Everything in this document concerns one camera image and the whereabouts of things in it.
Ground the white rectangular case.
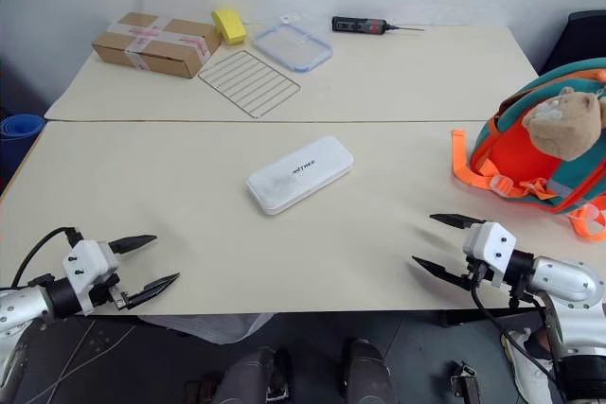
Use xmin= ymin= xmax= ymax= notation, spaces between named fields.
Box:
xmin=243 ymin=134 xmax=356 ymax=217

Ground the brown plush bear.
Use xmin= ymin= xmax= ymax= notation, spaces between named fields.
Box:
xmin=521 ymin=86 xmax=606 ymax=163

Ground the small black metal stand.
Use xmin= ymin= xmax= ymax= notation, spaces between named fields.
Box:
xmin=448 ymin=360 xmax=483 ymax=404

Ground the yellow sponge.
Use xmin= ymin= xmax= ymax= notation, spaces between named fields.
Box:
xmin=210 ymin=8 xmax=250 ymax=47

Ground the blue bucket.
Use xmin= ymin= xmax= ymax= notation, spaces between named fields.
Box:
xmin=0 ymin=113 xmax=47 ymax=187

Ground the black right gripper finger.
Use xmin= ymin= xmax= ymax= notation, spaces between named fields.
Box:
xmin=428 ymin=213 xmax=488 ymax=231
xmin=411 ymin=255 xmax=474 ymax=291

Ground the black electric screwdriver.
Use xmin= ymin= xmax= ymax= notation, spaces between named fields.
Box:
xmin=330 ymin=15 xmax=426 ymax=38

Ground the dark rounded shape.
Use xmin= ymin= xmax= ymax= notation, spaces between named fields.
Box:
xmin=339 ymin=337 xmax=400 ymax=404
xmin=221 ymin=345 xmax=291 ymax=404

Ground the teal and orange backpack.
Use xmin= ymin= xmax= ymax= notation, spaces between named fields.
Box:
xmin=450 ymin=57 xmax=606 ymax=245

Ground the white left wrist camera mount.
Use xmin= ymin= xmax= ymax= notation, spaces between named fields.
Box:
xmin=62 ymin=238 xmax=122 ymax=317

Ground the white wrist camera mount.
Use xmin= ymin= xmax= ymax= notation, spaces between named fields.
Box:
xmin=461 ymin=221 xmax=518 ymax=290
xmin=62 ymin=238 xmax=122 ymax=317

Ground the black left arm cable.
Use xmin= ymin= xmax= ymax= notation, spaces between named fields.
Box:
xmin=10 ymin=226 xmax=85 ymax=290

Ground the metal wire rack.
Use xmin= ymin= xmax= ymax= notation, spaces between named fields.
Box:
xmin=196 ymin=49 xmax=303 ymax=120

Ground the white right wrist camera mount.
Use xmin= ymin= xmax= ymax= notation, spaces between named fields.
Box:
xmin=461 ymin=221 xmax=518 ymax=290

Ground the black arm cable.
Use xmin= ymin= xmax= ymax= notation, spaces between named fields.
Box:
xmin=469 ymin=274 xmax=569 ymax=404
xmin=10 ymin=226 xmax=85 ymax=290

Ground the white shoe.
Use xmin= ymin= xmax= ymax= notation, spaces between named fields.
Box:
xmin=499 ymin=326 xmax=565 ymax=404

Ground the black chair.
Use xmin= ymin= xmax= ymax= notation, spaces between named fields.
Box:
xmin=538 ymin=10 xmax=606 ymax=77

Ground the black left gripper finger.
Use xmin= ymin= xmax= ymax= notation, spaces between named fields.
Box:
xmin=125 ymin=272 xmax=182 ymax=310
xmin=107 ymin=234 xmax=159 ymax=255

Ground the clear blue-rimmed container lid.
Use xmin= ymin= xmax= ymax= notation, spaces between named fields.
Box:
xmin=250 ymin=11 xmax=335 ymax=76

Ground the white plastic bag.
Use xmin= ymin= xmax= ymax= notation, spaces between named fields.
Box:
xmin=135 ymin=312 xmax=276 ymax=345

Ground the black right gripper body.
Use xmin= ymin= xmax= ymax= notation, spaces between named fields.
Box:
xmin=462 ymin=253 xmax=494 ymax=292

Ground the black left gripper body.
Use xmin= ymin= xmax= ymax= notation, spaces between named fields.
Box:
xmin=88 ymin=272 xmax=132 ymax=313

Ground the taped cardboard box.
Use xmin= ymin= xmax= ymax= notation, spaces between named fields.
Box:
xmin=90 ymin=11 xmax=223 ymax=80

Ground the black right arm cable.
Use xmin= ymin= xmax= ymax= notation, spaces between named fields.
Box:
xmin=469 ymin=274 xmax=569 ymax=404

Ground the thin white floor cable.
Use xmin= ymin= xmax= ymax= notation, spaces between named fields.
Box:
xmin=26 ymin=317 xmax=139 ymax=404

